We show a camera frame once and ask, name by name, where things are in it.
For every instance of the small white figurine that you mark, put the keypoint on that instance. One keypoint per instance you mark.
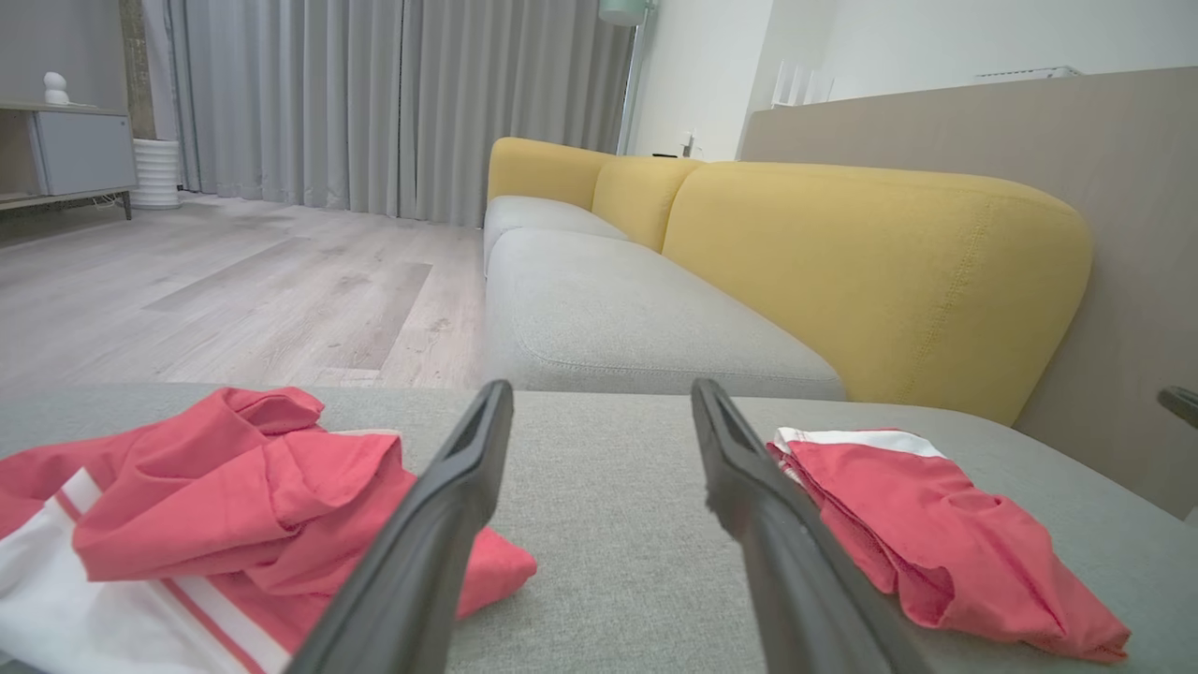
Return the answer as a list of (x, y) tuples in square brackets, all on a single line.
[(56, 89)]

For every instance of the mint shade floor lamp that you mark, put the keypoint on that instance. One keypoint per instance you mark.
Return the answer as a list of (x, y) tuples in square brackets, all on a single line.
[(625, 9)]

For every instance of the grey pleated curtain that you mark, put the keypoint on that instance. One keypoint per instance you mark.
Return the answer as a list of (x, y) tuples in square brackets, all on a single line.
[(374, 103)]

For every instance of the large yellow sofa backrest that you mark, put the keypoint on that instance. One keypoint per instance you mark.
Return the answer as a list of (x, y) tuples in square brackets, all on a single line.
[(870, 281)]

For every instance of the grey and mint media cabinet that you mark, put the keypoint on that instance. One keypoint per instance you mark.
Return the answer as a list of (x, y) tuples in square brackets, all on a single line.
[(84, 154)]

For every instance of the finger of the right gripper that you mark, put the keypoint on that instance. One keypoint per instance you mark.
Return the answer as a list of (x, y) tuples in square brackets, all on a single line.
[(1184, 404)]

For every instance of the red and white t-shirt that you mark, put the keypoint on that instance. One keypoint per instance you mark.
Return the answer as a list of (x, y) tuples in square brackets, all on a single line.
[(187, 505)]

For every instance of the large grey sofa chaise cushion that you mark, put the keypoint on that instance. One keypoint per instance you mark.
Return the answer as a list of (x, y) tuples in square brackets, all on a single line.
[(618, 524)]

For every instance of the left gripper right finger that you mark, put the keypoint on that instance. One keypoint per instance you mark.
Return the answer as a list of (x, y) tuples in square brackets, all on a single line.
[(786, 580)]

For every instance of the white upright ledge items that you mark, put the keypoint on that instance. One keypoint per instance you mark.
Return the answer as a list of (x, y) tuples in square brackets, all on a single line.
[(800, 86)]

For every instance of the flat white ledge device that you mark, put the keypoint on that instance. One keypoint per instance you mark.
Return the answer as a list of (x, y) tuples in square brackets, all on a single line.
[(1025, 74)]

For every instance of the white ribbed cylinder appliance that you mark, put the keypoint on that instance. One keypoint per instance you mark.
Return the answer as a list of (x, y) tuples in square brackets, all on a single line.
[(155, 173)]

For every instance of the red elastic waist shorts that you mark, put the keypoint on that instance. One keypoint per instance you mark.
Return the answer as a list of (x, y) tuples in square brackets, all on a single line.
[(936, 524)]

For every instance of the grey sofa seat cushion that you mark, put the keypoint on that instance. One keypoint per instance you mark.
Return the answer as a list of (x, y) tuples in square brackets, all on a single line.
[(533, 215), (636, 318)]

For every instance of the small yellow sofa backrest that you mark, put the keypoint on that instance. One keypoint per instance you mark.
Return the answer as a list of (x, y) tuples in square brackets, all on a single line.
[(641, 197)]

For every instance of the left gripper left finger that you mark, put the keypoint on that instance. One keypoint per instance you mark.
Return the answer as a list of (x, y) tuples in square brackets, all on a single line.
[(421, 562)]

